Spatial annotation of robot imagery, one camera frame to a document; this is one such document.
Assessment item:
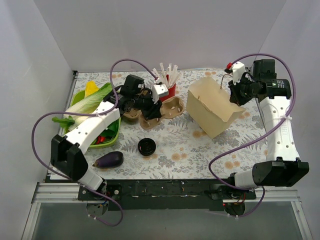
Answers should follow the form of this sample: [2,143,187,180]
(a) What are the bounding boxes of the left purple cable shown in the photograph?
[31,58,161,227]

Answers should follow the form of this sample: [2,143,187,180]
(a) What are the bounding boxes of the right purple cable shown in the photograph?
[207,52,297,218]

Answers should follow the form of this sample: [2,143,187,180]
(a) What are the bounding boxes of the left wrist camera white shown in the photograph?
[151,84,169,103]

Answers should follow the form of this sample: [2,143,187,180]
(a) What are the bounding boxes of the floral table mat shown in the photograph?
[49,69,281,180]

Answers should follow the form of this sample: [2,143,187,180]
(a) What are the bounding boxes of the aluminium frame rail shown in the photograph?
[22,182,313,240]

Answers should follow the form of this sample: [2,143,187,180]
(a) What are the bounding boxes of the green plastic basket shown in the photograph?
[66,110,121,153]

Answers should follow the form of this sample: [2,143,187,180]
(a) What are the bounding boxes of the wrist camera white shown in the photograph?
[151,84,169,103]
[224,61,246,85]

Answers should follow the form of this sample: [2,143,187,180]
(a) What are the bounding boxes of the red chili pepper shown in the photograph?
[95,135,106,145]

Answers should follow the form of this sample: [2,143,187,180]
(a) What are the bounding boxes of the purple cable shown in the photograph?
[31,58,161,227]
[207,52,297,218]

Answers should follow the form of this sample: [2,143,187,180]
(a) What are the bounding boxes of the brown paper bag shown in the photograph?
[186,76,246,139]

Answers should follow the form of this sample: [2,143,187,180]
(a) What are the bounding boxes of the green leafy vegetables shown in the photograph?
[52,82,112,136]

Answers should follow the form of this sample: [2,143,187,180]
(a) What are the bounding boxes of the brown cardboard cup carrier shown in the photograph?
[138,96,185,130]

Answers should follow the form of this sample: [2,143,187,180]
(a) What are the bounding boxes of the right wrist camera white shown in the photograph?
[224,61,246,85]

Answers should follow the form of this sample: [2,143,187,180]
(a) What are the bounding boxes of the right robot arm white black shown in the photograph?
[225,59,310,199]

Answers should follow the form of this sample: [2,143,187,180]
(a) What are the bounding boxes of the spare black cup lid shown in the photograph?
[137,138,157,157]

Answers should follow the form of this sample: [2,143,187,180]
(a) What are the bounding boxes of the purple eggplant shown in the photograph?
[92,151,124,169]

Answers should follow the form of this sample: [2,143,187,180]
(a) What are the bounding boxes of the red cup holder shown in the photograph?
[159,84,176,102]

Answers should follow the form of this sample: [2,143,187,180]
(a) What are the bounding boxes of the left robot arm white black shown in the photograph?
[50,74,169,200]

